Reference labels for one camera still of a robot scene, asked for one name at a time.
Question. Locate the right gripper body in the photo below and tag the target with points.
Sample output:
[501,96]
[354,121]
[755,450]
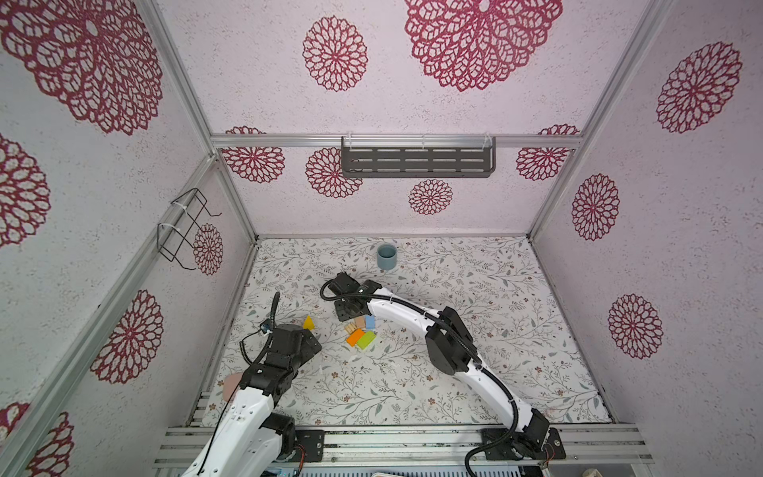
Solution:
[343,310]

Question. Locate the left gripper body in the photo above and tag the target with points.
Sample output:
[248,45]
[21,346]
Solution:
[305,352]

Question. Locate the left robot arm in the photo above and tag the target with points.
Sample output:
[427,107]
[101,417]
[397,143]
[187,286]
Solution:
[250,434]

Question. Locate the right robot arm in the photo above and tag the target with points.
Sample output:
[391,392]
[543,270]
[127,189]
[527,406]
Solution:
[452,351]

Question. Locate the orange rectangular block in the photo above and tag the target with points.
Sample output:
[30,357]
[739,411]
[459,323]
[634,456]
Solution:
[355,337]

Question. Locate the green rectangular block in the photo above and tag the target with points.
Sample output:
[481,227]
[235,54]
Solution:
[366,340]

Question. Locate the pink flat block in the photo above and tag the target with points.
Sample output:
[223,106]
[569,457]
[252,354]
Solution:
[230,385]

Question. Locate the teal cup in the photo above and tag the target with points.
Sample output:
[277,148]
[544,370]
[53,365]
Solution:
[387,257]

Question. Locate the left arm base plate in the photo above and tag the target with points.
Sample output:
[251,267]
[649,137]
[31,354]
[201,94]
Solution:
[301,445]

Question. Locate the grey wall shelf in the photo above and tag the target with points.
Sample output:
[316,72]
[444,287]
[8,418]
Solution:
[360,161]

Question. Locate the black wire rack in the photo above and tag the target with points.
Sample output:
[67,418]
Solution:
[172,235]

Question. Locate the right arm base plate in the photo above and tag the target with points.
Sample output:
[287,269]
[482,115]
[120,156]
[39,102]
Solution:
[521,447]

